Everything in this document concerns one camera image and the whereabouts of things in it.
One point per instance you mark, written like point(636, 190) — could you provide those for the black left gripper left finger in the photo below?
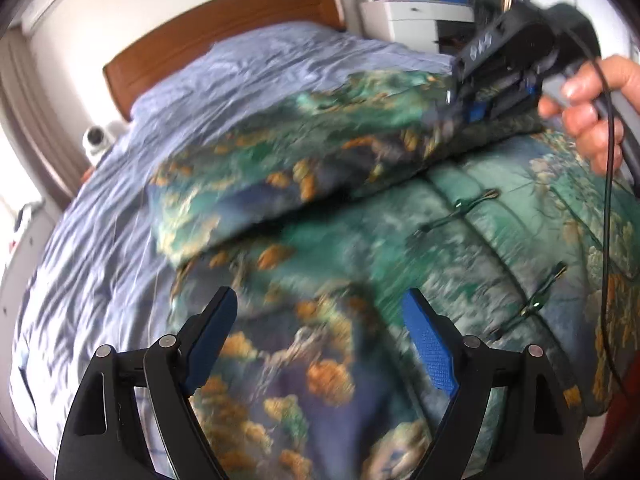
point(103, 436)

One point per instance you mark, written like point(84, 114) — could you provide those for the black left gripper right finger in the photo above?
point(536, 436)

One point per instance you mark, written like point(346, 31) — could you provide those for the green floral padded jacket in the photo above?
point(321, 211)

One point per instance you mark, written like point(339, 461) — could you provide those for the right hand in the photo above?
point(581, 120)

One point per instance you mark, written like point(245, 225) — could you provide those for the white nightstand drawer unit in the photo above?
point(431, 26)

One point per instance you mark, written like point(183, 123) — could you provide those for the brown wooden headboard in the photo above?
point(178, 42)

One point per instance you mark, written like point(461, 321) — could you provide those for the beige curtain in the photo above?
point(34, 129)

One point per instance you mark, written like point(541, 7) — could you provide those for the white security camera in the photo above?
point(96, 142)

